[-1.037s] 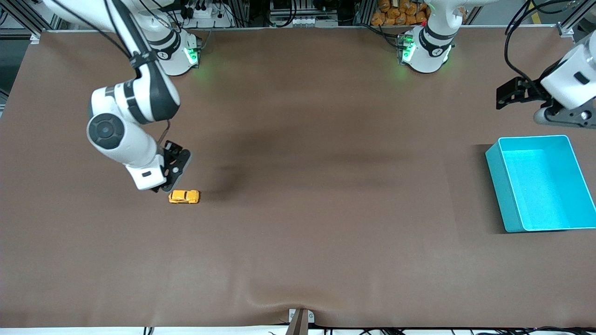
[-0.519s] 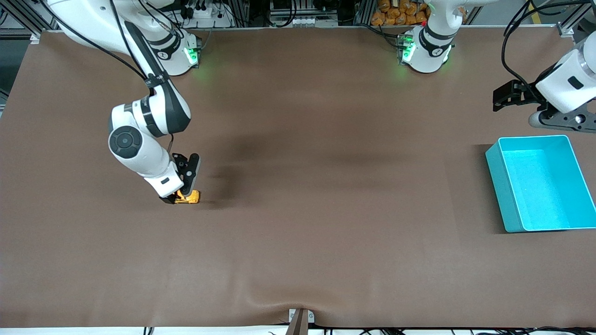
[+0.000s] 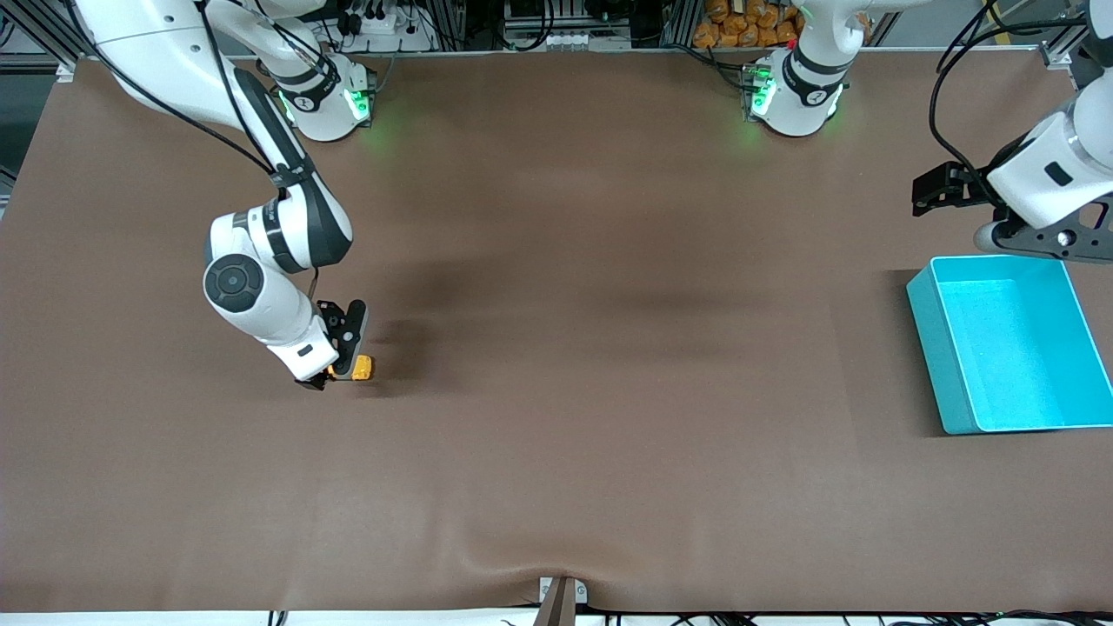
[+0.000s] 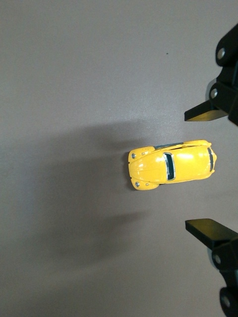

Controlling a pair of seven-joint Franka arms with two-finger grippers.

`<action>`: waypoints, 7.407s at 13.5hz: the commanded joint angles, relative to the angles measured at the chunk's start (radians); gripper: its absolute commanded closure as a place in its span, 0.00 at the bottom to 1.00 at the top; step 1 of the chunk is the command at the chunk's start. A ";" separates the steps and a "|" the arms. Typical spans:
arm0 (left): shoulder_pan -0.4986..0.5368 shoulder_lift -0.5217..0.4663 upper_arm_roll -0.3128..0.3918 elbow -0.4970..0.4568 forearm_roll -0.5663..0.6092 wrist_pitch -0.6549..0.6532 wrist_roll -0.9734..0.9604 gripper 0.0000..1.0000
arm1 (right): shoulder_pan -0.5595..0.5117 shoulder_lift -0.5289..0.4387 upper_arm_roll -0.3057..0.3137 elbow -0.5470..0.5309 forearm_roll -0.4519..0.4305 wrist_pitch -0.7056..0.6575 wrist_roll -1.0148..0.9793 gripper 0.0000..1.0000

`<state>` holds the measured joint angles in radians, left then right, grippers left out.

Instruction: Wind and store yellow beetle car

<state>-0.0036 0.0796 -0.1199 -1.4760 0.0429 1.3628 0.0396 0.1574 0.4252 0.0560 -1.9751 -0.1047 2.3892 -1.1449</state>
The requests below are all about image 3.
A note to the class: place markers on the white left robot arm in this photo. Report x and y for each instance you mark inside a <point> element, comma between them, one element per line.
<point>1052,165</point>

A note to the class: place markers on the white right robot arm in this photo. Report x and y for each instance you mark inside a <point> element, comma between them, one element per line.
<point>278,235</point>

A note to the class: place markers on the orange snack bags pile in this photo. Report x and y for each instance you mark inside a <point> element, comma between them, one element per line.
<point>746,24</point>

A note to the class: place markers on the yellow beetle toy car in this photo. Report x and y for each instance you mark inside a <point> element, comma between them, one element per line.
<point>362,369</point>

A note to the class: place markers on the brown table mat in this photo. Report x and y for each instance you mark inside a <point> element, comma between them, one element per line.
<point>556,435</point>

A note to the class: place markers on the white power strip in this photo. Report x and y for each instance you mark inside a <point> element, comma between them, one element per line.
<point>383,30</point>

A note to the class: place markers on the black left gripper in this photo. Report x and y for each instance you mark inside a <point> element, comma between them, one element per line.
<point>955,187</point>

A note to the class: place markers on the aluminium frame corner bracket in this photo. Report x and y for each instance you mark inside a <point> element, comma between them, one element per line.
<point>1065,56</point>

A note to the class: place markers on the turquoise plastic bin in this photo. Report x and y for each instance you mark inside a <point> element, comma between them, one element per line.
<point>1013,348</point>

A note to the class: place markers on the grey metal camera mount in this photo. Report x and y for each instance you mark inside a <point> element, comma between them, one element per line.
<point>561,600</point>

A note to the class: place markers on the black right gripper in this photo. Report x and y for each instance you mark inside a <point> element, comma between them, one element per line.
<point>325,376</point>

